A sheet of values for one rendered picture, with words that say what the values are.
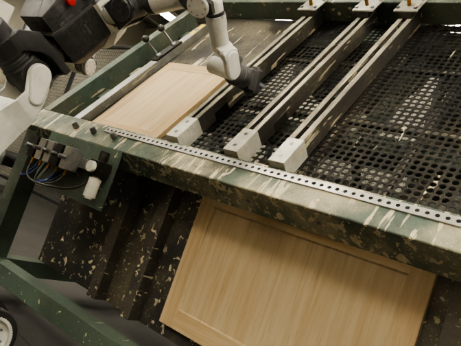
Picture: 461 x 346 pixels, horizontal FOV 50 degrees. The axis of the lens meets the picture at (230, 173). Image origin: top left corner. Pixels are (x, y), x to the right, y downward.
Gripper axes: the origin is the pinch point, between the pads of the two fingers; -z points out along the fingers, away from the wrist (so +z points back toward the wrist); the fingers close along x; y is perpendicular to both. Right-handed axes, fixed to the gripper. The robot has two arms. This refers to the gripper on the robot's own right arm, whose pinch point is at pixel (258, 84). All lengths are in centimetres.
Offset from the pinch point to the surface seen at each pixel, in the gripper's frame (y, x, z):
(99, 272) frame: 40, -92, 24
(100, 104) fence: 73, -22, 19
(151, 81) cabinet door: 64, -5, 0
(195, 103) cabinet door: 25.3, -12.8, 7.1
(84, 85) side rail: 98, -14, 13
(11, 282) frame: 70, -106, 44
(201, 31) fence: 73, 31, -34
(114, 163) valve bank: 30, -45, 38
